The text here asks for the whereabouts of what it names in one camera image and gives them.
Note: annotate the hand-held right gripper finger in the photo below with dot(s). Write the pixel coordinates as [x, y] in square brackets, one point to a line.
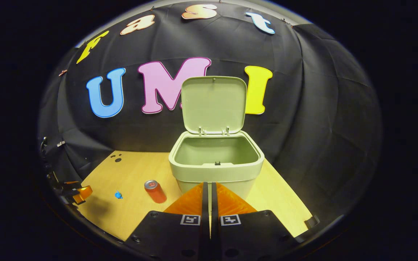
[205, 224]
[214, 224]

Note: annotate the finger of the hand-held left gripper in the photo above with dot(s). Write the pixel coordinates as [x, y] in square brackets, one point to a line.
[83, 193]

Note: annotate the blue paper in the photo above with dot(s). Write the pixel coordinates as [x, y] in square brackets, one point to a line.
[118, 195]

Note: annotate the green desktop garbage bin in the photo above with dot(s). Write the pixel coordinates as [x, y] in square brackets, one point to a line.
[212, 170]

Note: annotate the red pop can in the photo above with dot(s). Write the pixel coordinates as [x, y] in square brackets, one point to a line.
[156, 194]

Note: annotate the red cloth clip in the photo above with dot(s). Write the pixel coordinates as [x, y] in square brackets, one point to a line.
[62, 72]

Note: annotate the black backdrop cloth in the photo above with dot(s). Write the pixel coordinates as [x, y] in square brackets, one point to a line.
[303, 108]

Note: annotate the black desk corner bracket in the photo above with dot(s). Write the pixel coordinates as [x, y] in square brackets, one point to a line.
[312, 222]

